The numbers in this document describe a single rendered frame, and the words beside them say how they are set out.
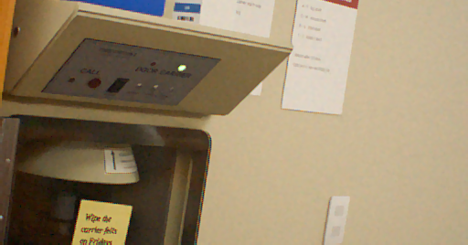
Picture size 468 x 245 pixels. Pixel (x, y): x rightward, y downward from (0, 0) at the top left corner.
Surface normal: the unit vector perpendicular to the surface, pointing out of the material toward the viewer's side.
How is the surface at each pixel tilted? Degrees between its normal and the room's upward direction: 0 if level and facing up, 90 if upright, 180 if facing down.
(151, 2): 90
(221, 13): 90
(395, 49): 90
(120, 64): 135
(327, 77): 90
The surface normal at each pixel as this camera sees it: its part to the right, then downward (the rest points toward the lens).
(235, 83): 0.39, 0.80
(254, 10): 0.72, 0.14
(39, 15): -0.69, -0.07
